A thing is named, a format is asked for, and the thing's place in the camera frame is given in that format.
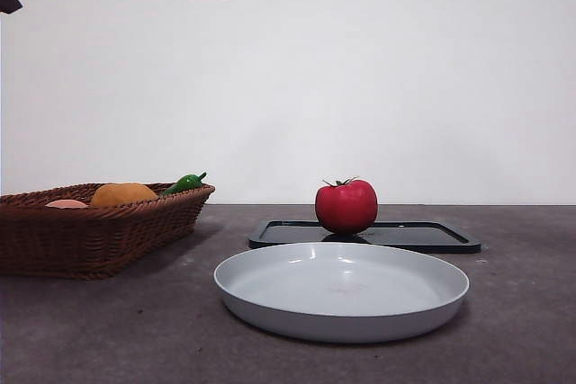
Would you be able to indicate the brown wicker basket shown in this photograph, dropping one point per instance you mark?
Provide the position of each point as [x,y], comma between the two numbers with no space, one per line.
[99,240]

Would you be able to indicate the green chili pepper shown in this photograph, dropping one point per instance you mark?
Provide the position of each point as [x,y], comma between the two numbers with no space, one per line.
[182,184]

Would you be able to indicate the black rectangular tray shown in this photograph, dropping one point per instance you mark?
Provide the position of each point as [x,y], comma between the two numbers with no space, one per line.
[418,234]

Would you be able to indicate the yellow-orange potato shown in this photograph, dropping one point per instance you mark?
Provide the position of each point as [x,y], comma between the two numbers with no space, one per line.
[123,194]

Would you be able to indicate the pale orange egg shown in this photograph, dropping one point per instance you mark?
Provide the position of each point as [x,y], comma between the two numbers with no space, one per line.
[67,204]

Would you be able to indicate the round grey plate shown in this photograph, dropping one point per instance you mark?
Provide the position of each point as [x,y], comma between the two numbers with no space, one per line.
[333,294]

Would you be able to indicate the red tomato with green stem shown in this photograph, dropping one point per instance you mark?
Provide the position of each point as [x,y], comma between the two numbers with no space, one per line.
[346,204]

